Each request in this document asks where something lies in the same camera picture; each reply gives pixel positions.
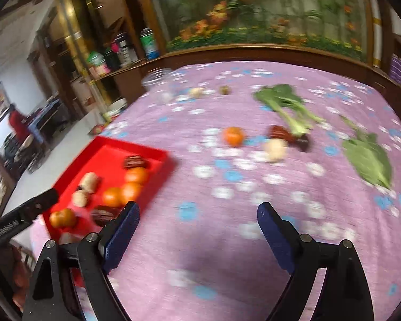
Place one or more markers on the dark plum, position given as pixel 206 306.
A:
pixel 302 143

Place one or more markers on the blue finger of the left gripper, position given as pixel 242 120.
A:
pixel 34 207

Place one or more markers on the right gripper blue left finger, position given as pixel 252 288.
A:
pixel 117 234

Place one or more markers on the person's left hand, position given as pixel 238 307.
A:
pixel 14 282

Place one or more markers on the purple bottles on shelf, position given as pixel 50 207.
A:
pixel 395 70

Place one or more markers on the steel thermos flask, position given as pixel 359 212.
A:
pixel 126 52

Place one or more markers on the green label water bottle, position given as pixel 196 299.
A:
pixel 149 44

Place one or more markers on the tiny beige cake piece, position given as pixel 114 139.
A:
pixel 196 93

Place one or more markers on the blue cloth side table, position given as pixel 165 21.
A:
pixel 53 117

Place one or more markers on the orange tangerine edge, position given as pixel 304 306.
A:
pixel 55 219

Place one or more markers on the clear plastic cup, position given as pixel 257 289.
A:
pixel 156 83

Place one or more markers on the small orange tangerine far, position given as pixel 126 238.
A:
pixel 233 136

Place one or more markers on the long beige cake piece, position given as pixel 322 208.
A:
pixel 89 183

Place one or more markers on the large red jujube date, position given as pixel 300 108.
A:
pixel 102 215

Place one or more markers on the red shallow tray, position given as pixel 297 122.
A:
pixel 105 157

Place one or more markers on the green bok choy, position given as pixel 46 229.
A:
pixel 283 100

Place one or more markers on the large green leaf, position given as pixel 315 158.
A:
pixel 367 156

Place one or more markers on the purple floral tablecloth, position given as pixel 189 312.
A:
pixel 198 252

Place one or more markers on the small green olive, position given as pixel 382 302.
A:
pixel 225 90

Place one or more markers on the white plastic bucket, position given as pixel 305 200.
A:
pixel 115 109

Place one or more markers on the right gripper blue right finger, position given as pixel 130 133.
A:
pixel 292 250

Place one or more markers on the person in red coat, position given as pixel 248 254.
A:
pixel 18 122

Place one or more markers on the small red jujube date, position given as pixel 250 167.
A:
pixel 135 161

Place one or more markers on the beige cake cube far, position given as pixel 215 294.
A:
pixel 275 149

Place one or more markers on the flower and bamboo display case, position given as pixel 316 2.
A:
pixel 337 26

